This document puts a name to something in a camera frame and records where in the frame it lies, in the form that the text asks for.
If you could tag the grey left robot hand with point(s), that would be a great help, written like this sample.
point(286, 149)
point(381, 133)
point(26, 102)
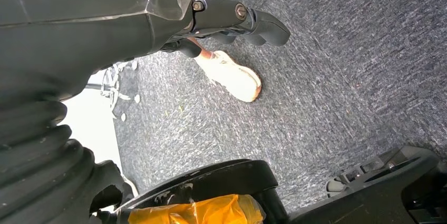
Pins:
point(87, 23)

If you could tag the seated person's leg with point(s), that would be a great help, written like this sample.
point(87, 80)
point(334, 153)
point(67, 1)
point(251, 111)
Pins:
point(202, 50)

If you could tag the chrome swivel chair base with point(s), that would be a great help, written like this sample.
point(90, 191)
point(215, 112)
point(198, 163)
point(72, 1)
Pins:
point(113, 82)

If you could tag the white sneaker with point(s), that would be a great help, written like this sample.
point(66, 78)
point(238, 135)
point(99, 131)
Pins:
point(234, 77)

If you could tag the orange tape wrap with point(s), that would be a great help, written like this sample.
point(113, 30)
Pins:
point(199, 212)

